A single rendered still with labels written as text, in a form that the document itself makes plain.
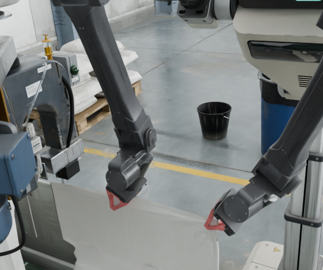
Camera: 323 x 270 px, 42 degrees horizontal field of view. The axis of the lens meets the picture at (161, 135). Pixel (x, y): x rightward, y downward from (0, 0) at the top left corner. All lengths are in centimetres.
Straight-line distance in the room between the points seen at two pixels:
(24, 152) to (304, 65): 76
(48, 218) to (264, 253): 99
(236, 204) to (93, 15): 44
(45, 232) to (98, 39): 133
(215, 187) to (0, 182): 234
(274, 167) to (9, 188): 50
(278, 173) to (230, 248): 168
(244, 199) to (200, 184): 224
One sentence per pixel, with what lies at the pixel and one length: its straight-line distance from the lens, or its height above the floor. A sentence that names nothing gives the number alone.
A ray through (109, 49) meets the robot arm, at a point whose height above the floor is 144.
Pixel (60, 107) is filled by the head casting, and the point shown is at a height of 120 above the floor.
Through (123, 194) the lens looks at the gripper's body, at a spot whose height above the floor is 107.
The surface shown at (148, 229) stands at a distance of 112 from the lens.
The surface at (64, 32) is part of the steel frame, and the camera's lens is 724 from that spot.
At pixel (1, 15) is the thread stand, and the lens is 90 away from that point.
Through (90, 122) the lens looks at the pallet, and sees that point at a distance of 420.
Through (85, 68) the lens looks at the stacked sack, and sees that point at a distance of 400.
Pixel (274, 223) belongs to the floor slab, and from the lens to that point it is 272.
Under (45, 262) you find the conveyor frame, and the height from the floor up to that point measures 39.
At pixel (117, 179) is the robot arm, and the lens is 95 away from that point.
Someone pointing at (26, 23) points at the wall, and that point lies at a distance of 677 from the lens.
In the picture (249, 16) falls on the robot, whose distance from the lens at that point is 119.
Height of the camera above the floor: 163
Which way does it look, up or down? 25 degrees down
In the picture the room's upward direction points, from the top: 5 degrees counter-clockwise
